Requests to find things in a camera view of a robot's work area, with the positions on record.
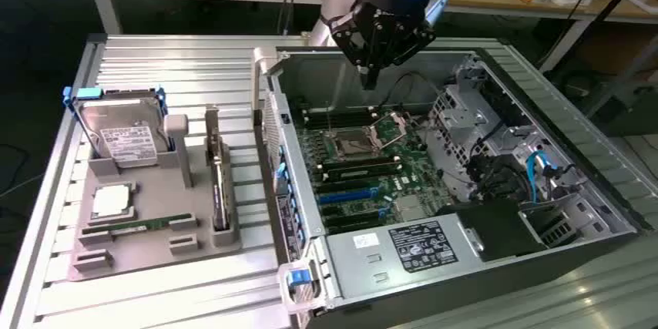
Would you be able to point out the black graphics card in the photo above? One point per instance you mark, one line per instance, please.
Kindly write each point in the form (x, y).
(218, 182)

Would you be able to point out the black RAM slot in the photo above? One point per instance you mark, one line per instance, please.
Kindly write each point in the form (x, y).
(339, 112)
(342, 123)

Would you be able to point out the thin locking lever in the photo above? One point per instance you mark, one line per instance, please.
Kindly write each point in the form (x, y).
(328, 117)

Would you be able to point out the silver disk bay cage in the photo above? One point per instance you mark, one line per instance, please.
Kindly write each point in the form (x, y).
(462, 113)

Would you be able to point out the metal socket cover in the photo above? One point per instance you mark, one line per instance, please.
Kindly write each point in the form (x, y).
(390, 128)

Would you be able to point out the CPU socket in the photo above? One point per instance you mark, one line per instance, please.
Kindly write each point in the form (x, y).
(351, 144)

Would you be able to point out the cluttered wooden desk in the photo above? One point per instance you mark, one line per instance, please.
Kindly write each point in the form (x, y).
(555, 5)

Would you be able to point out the black installed RAM stick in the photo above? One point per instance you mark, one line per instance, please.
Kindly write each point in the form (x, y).
(359, 167)

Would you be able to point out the green motherboard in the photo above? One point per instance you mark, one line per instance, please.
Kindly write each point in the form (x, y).
(411, 178)

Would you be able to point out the black tripod pole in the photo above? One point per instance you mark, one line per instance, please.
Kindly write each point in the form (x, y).
(611, 1)

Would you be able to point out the silver chipset heatsink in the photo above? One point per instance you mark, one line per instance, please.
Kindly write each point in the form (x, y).
(411, 209)

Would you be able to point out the black expansion slot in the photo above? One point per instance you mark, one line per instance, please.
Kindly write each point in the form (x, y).
(354, 219)

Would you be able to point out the silver hard disk drive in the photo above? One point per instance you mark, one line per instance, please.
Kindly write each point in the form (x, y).
(126, 132)

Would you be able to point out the black plastic shroud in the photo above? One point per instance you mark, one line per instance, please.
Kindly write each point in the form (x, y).
(493, 229)

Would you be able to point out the blue disk caddy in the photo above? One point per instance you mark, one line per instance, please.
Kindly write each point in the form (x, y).
(89, 94)

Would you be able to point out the grey parts rack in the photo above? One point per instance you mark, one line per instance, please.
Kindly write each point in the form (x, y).
(159, 198)

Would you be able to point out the silver power supply unit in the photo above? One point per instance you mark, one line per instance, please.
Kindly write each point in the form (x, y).
(359, 263)

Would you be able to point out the blue case latch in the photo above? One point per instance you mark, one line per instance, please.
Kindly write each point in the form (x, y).
(299, 278)

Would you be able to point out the silver CPU chip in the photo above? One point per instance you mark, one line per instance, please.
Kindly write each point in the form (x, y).
(111, 202)

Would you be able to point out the green RAM stick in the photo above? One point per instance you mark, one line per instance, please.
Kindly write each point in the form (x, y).
(139, 225)

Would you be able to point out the black open PC case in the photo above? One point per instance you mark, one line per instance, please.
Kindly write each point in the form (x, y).
(514, 279)

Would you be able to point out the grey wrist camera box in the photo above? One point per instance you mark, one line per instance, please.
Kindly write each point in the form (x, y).
(435, 9)

